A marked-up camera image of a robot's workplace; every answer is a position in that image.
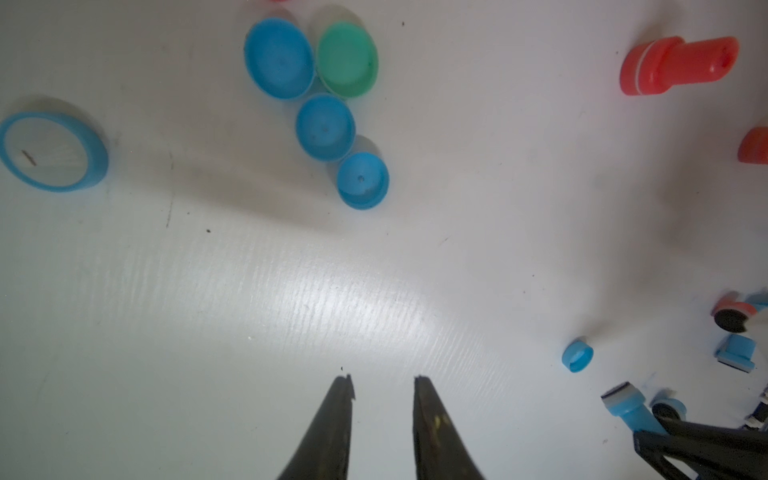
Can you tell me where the green cap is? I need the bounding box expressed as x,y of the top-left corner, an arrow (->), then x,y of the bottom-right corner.
316,21 -> 379,99

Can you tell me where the red stamp white ring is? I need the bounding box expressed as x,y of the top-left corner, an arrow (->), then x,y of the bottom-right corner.
710,293 -> 760,334

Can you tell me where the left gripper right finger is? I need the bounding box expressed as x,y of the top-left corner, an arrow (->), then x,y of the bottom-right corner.
413,376 -> 484,480

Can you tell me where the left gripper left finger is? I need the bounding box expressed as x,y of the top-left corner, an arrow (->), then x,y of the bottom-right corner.
278,375 -> 355,480

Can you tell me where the blue stamp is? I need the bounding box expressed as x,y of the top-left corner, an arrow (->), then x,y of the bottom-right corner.
715,334 -> 756,373
745,290 -> 768,312
601,382 -> 668,435
650,391 -> 687,421

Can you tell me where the blue stamp front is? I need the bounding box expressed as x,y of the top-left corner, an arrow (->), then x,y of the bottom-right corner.
650,391 -> 687,421

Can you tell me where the handheld label device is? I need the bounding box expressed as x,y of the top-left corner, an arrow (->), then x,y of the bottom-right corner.
742,389 -> 768,432

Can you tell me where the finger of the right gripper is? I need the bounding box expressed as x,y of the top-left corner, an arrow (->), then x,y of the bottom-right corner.
658,418 -> 767,447
633,430 -> 767,479

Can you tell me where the large blue cap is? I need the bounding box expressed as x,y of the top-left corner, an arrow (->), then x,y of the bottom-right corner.
244,17 -> 315,100

